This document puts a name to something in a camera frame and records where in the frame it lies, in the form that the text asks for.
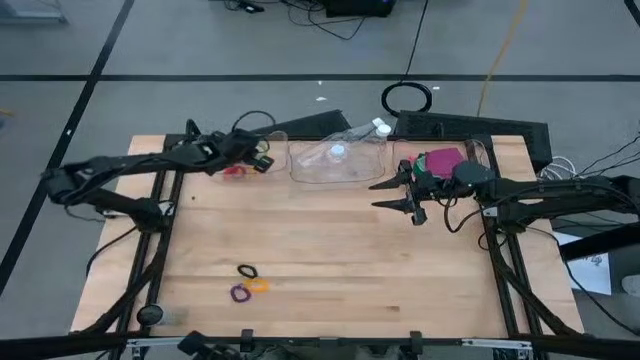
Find black perforated case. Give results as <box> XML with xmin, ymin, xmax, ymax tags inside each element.
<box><xmin>393</xmin><ymin>109</ymin><xmax>554</xmax><ymax>174</ymax></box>

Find white cables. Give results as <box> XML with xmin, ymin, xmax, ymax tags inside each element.
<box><xmin>537</xmin><ymin>155</ymin><xmax>581</xmax><ymax>182</ymax></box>

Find purple coil wristband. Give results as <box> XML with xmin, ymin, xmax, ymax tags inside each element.
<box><xmin>229</xmin><ymin>283</ymin><xmax>253</xmax><ymax>304</ymax></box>

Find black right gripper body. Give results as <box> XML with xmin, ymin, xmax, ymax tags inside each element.
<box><xmin>394</xmin><ymin>159</ymin><xmax>459</xmax><ymax>227</ymax></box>

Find yellow cable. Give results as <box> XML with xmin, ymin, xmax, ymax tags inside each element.
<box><xmin>475</xmin><ymin>0</ymin><xmax>530</xmax><ymax>119</ymax></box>

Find pink cloth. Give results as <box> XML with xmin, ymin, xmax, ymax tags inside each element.
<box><xmin>399</xmin><ymin>154</ymin><xmax>419</xmax><ymax>184</ymax></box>

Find grey metal base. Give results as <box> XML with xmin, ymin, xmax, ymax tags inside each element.
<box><xmin>0</xmin><ymin>0</ymin><xmax>68</xmax><ymax>26</ymax></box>

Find black beam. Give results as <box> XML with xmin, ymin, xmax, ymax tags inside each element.
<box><xmin>558</xmin><ymin>221</ymin><xmax>640</xmax><ymax>262</ymax></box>

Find silver frame bracket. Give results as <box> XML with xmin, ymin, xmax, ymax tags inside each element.
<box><xmin>459</xmin><ymin>338</ymin><xmax>534</xmax><ymax>350</ymax></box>
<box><xmin>125</xmin><ymin>336</ymin><xmax>197</xmax><ymax>349</ymax></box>

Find black box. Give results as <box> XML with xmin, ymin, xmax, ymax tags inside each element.
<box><xmin>323</xmin><ymin>0</ymin><xmax>398</xmax><ymax>19</ymax></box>

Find white paper sheet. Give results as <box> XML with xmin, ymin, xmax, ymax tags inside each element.
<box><xmin>553</xmin><ymin>230</ymin><xmax>614</xmax><ymax>297</ymax></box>

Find red-orange coil wristband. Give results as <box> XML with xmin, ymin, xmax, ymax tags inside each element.
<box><xmin>222</xmin><ymin>164</ymin><xmax>248</xmax><ymax>182</ymax></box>

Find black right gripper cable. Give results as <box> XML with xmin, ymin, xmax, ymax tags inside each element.
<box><xmin>443</xmin><ymin>195</ymin><xmax>486</xmax><ymax>234</ymax></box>

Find black power cable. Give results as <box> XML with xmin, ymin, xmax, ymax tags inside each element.
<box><xmin>85</xmin><ymin>227</ymin><xmax>140</xmax><ymax>279</ymax></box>

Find tangled black cables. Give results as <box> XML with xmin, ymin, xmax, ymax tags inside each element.
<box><xmin>219</xmin><ymin>0</ymin><xmax>374</xmax><ymax>42</ymax></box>

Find magenta cloth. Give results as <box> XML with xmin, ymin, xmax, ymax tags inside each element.
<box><xmin>424</xmin><ymin>146</ymin><xmax>467</xmax><ymax>180</ymax></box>

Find black table clamp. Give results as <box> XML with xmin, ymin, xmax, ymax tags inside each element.
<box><xmin>406</xmin><ymin>329</ymin><xmax>425</xmax><ymax>356</ymax></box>
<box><xmin>238</xmin><ymin>327</ymin><xmax>257</xmax><ymax>355</ymax></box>

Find black flat panel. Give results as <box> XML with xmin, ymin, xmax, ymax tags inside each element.
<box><xmin>242</xmin><ymin>108</ymin><xmax>357</xmax><ymax>137</ymax></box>

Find clear plastic bin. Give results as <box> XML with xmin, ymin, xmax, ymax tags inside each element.
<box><xmin>193</xmin><ymin>130</ymin><xmax>290</xmax><ymax>177</ymax></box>
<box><xmin>391</xmin><ymin>138</ymin><xmax>494</xmax><ymax>191</ymax></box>
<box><xmin>288</xmin><ymin>132</ymin><xmax>389</xmax><ymax>185</ymax></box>

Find long black cable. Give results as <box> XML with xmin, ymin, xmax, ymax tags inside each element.
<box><xmin>402</xmin><ymin>0</ymin><xmax>431</xmax><ymax>85</ymax></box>

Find black cable coil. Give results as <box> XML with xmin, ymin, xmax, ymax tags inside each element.
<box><xmin>380</xmin><ymin>80</ymin><xmax>434</xmax><ymax>118</ymax></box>

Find black floor cable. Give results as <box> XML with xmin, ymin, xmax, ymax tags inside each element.
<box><xmin>564</xmin><ymin>259</ymin><xmax>640</xmax><ymax>337</ymax></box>

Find black metal table frame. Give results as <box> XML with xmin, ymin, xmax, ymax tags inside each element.
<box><xmin>0</xmin><ymin>118</ymin><xmax>640</xmax><ymax>360</ymax></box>

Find white object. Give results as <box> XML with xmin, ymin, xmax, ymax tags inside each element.
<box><xmin>621</xmin><ymin>273</ymin><xmax>640</xmax><ymax>299</ymax></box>

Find black round disc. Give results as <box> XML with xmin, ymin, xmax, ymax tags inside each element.
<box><xmin>135</xmin><ymin>302</ymin><xmax>191</xmax><ymax>328</ymax></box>

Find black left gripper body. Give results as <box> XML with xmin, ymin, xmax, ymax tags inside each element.
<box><xmin>214</xmin><ymin>127</ymin><xmax>276</xmax><ymax>174</ymax></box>

